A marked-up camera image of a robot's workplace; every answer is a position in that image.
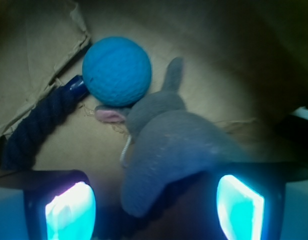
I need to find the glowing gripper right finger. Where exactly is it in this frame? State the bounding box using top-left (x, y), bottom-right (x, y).
top-left (202, 162), bottom-right (308, 240)

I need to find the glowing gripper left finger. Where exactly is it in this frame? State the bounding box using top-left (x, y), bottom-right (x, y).
top-left (0, 170), bottom-right (96, 240)

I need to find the gray plush animal toy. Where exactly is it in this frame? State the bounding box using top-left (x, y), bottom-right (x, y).
top-left (94, 57), bottom-right (248, 218)

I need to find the brown paper bag bin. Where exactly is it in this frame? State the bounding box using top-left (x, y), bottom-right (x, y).
top-left (0, 0), bottom-right (308, 163)

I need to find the blue textured rubber ball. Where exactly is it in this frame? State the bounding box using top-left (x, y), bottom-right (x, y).
top-left (82, 36), bottom-right (152, 107)

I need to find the navy blue rope toy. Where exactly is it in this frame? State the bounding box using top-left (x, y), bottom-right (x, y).
top-left (1, 75), bottom-right (89, 170)

